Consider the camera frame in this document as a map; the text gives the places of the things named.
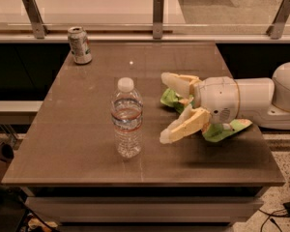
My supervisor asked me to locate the green snack chip bag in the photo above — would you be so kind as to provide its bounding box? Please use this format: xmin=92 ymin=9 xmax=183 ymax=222
xmin=160 ymin=88 xmax=252 ymax=143

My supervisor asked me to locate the metal railing bracket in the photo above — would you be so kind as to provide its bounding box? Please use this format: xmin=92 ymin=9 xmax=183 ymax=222
xmin=22 ymin=0 xmax=48 ymax=39
xmin=266 ymin=0 xmax=290 ymax=40
xmin=153 ymin=0 xmax=164 ymax=40

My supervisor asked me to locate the dark object at left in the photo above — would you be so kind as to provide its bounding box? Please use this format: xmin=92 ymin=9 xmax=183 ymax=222
xmin=0 ymin=141 xmax=15 ymax=184

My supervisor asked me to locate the brown table with drawer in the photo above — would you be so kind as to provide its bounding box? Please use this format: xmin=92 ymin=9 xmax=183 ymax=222
xmin=3 ymin=43 xmax=284 ymax=223

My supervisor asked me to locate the middle metal railing bracket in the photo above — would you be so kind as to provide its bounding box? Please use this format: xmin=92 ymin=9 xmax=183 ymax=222
xmin=153 ymin=0 xmax=164 ymax=40

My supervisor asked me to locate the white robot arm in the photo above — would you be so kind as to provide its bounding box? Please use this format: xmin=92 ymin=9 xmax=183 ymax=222
xmin=159 ymin=62 xmax=290 ymax=144

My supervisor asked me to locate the clear plastic water bottle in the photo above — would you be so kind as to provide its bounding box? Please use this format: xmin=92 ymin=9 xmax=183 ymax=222
xmin=110 ymin=77 xmax=143 ymax=159

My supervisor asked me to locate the right metal railing bracket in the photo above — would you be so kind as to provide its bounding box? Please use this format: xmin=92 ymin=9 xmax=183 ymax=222
xmin=266 ymin=0 xmax=290 ymax=40

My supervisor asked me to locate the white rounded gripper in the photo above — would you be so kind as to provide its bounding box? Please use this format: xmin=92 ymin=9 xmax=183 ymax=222
xmin=159 ymin=72 xmax=240 ymax=144

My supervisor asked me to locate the left metal railing bracket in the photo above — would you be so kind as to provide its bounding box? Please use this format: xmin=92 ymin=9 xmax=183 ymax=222
xmin=22 ymin=0 xmax=48 ymax=39

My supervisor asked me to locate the green white 7up can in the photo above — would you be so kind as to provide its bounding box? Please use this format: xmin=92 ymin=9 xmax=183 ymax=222
xmin=68 ymin=26 xmax=92 ymax=65

